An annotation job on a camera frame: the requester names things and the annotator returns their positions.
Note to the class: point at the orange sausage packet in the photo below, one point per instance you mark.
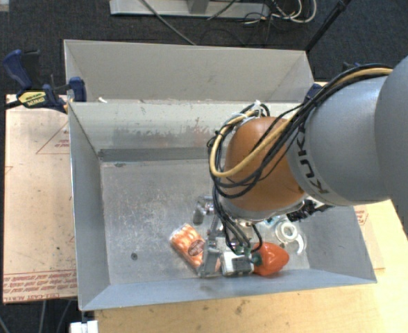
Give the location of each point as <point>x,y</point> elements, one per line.
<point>187,243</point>

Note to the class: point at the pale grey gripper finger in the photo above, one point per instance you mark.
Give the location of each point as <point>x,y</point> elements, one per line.
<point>206,264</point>
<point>216,255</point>

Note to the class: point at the brown cardboard board red print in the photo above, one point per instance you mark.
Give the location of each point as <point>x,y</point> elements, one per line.
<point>37,193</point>

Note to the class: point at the small white box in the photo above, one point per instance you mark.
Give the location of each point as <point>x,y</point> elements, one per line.
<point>237,265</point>

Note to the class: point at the black cylinder on white bracket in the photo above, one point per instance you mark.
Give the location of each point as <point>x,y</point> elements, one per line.
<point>304,211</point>

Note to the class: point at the orange toy pepper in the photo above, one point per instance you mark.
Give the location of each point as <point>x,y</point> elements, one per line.
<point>272,259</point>

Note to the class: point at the grey metal bin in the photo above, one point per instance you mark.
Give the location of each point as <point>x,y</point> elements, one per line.
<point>145,200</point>

